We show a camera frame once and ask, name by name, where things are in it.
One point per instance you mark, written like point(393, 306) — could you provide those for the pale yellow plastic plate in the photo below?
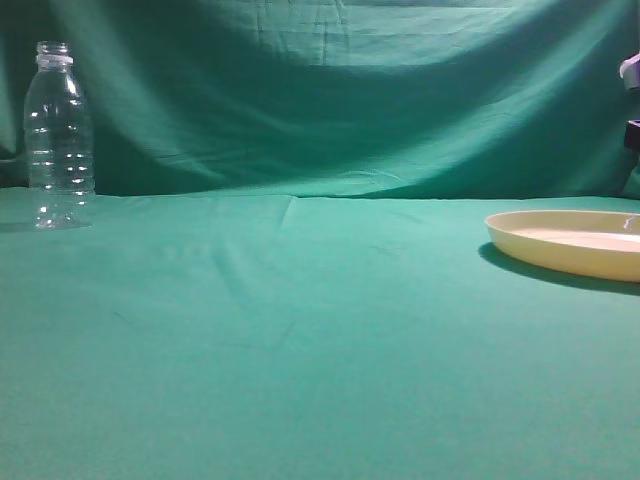
point(597, 244)

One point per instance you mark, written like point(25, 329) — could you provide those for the robot arm at right edge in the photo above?
point(629, 75)

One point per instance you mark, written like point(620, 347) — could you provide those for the green cloth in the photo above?
point(286, 273)

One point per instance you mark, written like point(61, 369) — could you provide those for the clear empty plastic bottle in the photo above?
point(59, 140)

